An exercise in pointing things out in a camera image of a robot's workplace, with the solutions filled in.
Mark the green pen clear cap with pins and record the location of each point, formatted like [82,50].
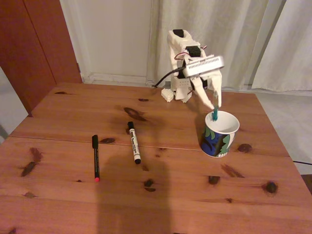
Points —
[215,114]

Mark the white marker black cap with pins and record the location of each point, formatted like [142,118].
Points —
[134,143]

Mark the thin black pen red end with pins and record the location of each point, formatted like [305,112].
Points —
[96,158]

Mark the white curtain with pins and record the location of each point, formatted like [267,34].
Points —
[231,36]
[292,48]

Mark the white mug blue green print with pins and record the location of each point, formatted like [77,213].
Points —
[214,143]

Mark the brown wooden door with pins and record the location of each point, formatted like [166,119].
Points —
[31,48]

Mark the silver oval camera box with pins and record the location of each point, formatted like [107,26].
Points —
[204,67]

